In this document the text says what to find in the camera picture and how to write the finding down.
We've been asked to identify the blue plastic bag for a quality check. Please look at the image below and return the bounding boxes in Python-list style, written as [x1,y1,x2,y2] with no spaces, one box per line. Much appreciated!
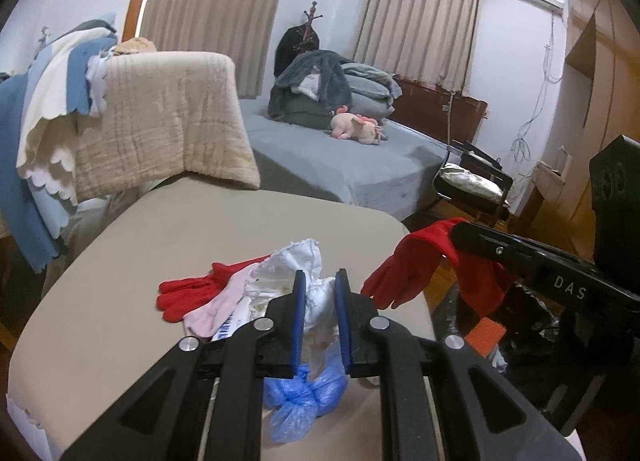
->
[264,342,348,444]

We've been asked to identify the silver cushion on chair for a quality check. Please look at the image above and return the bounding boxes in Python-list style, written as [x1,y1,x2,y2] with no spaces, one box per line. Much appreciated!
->
[439,163,503,203]

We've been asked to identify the beige curtain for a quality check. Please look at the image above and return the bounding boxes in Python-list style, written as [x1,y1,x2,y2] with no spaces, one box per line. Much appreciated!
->
[138,0,279,98]
[354,0,480,93]

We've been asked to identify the red knitted glove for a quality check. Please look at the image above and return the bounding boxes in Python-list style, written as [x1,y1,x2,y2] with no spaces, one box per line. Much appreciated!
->
[361,218,518,317]
[156,255,267,323]

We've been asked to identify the left beige curtain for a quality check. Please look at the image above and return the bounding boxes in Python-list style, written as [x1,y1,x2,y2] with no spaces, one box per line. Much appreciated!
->
[138,0,279,98]

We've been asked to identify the blue white scalloped cloth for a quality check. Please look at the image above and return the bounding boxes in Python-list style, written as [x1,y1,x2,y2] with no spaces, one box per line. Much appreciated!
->
[1,14,118,273]

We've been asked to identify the folded grey blanket pile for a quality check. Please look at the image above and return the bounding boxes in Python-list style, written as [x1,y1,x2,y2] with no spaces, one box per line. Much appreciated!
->
[342,62,402,121]

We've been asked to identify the white blue medicine box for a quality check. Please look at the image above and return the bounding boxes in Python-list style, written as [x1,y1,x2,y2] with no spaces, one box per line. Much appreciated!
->
[210,296,250,342]

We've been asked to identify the pink plush pig toy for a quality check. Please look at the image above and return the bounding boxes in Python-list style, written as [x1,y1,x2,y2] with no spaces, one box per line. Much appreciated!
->
[330,106,387,145]

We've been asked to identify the white tissue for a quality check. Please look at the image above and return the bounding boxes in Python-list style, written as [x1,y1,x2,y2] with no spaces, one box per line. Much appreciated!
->
[244,239,337,380]

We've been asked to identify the grey sheet bed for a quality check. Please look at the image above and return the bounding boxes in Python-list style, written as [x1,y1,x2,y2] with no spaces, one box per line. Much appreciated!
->
[240,99,446,221]

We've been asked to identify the right beige curtain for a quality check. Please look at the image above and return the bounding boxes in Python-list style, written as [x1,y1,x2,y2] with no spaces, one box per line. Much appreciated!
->
[354,0,480,93]

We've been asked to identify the pink sock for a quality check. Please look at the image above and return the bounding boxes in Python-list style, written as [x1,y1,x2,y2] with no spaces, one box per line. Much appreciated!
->
[183,270,248,340]

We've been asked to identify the wooden coat rack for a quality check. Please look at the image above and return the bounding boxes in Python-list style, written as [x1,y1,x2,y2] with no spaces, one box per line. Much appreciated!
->
[303,1,322,42]

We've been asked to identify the hanging wall cables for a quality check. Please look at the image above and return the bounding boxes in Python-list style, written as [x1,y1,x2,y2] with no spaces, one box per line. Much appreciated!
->
[508,10,566,164]

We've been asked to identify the black lined trash bin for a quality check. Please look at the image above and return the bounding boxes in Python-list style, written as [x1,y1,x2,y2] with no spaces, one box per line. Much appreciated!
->
[488,283,603,431]

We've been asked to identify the black office chair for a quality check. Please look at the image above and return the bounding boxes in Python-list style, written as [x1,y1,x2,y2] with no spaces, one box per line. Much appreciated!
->
[432,140,514,227]

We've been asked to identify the dark wooden headboard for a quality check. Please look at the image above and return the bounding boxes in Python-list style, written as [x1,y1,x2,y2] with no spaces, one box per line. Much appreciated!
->
[390,74,488,143]

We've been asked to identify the beige quilted cover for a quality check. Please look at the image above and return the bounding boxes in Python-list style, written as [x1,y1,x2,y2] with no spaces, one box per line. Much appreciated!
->
[76,52,260,203]

